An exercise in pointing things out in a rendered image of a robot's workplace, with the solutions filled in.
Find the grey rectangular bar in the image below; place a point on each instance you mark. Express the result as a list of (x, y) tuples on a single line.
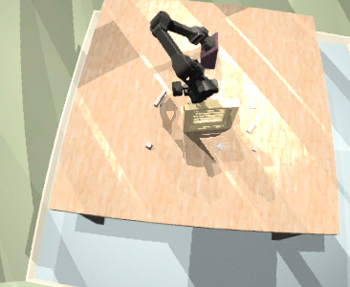
[(158, 99)]

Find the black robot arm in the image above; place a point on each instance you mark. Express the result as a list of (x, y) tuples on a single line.
[(183, 65)]

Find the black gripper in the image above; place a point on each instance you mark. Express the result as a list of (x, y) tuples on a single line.
[(177, 88)]

